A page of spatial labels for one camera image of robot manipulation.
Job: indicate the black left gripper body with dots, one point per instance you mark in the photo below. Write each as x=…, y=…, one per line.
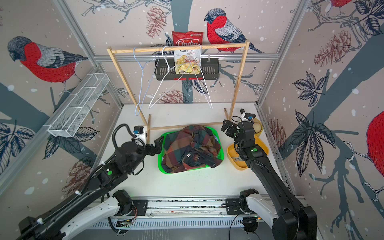
x=150, y=151

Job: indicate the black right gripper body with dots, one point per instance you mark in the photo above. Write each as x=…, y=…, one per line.
x=236, y=139

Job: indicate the dark red plaid shirt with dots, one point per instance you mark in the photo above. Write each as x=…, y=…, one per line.
x=192, y=148

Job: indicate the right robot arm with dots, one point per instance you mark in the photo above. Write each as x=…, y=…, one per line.
x=288, y=218

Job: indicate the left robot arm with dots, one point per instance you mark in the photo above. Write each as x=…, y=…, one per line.
x=70, y=217

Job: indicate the yellow bamboo steamer basket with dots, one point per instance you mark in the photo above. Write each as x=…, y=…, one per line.
x=258, y=127

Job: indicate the yellow plastic tray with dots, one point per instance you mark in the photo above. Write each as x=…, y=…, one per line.
x=235, y=159

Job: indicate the green perforated plastic tray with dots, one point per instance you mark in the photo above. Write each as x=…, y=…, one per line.
x=160, y=162

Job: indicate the red chips bag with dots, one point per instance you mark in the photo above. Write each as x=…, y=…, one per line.
x=181, y=40

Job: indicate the wooden clothes rack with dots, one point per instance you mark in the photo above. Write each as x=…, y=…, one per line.
x=147, y=121

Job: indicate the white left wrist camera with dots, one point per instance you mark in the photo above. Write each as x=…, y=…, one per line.
x=140, y=134

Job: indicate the black wall basket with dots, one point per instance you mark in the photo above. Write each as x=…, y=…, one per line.
x=210, y=68

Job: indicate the white wire mesh basket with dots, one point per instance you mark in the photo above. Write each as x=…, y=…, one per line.
x=71, y=118

